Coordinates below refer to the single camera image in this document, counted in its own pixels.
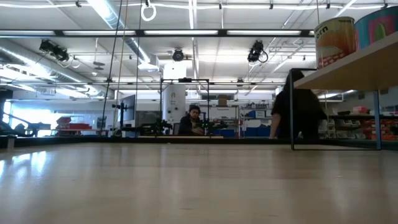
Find black hanging cable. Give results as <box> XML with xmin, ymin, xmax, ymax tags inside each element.
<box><xmin>99</xmin><ymin>0</ymin><xmax>124</xmax><ymax>138</ymax></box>

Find seated person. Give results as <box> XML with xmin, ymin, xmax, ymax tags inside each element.
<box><xmin>177</xmin><ymin>105</ymin><xmax>206</xmax><ymax>136</ymax></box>

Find black metal rack frame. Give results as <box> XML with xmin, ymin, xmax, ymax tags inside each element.
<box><xmin>159</xmin><ymin>77</ymin><xmax>211</xmax><ymax>138</ymax></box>

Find black metal table frame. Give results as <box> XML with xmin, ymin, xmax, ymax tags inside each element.
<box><xmin>0</xmin><ymin>136</ymin><xmax>398</xmax><ymax>149</ymax></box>

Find wooden shelf with black frame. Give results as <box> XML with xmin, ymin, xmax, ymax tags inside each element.
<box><xmin>288</xmin><ymin>30</ymin><xmax>398</xmax><ymax>152</ymax></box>

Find dark storage shelving rack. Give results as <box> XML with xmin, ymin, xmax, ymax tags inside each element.
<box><xmin>323</xmin><ymin>105</ymin><xmax>398</xmax><ymax>141</ymax></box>

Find thin dark hanging cable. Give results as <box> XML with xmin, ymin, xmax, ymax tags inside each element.
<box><xmin>135</xmin><ymin>0</ymin><xmax>141</xmax><ymax>127</ymax></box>

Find wooden background table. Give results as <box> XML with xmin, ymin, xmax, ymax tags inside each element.
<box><xmin>138</xmin><ymin>134</ymin><xmax>224</xmax><ymax>139</ymax></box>

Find black overhead frame beam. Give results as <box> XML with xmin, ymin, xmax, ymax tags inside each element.
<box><xmin>0</xmin><ymin>29</ymin><xmax>315</xmax><ymax>38</ymax></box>

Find standing person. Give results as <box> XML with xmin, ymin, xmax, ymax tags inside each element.
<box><xmin>269</xmin><ymin>70</ymin><xmax>327</xmax><ymax>140</ymax></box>

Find red machine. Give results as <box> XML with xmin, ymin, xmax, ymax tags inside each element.
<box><xmin>55</xmin><ymin>116</ymin><xmax>93</xmax><ymax>131</ymax></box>

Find blue storage bins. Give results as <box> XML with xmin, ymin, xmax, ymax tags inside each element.
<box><xmin>242</xmin><ymin>126</ymin><xmax>271</xmax><ymax>138</ymax></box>

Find white cable loop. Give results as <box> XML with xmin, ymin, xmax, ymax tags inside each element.
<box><xmin>140</xmin><ymin>0</ymin><xmax>157</xmax><ymax>22</ymax></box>

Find dark monitor on stand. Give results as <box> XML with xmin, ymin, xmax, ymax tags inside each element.
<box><xmin>119</xmin><ymin>94</ymin><xmax>137</xmax><ymax>124</ymax></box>

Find metal storage rack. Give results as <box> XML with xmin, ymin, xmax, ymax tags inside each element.
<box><xmin>198</xmin><ymin>104</ymin><xmax>240</xmax><ymax>138</ymax></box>

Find white round column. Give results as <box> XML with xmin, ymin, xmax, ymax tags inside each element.
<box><xmin>162</xmin><ymin>63</ymin><xmax>187</xmax><ymax>124</ymax></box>

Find blue labelled tin can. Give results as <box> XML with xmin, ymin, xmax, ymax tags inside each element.
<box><xmin>354</xmin><ymin>5</ymin><xmax>398</xmax><ymax>50</ymax></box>

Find silver ventilation duct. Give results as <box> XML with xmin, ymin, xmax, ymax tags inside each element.
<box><xmin>86</xmin><ymin>0</ymin><xmax>153</xmax><ymax>65</ymax></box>
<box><xmin>0</xmin><ymin>39</ymin><xmax>106</xmax><ymax>97</ymax></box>

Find orange labelled tin can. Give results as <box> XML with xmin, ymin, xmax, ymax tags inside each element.
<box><xmin>313</xmin><ymin>16</ymin><xmax>357</xmax><ymax>70</ymax></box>

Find black overhead camera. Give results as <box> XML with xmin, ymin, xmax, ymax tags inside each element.
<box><xmin>172</xmin><ymin>48</ymin><xmax>185</xmax><ymax>62</ymax></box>

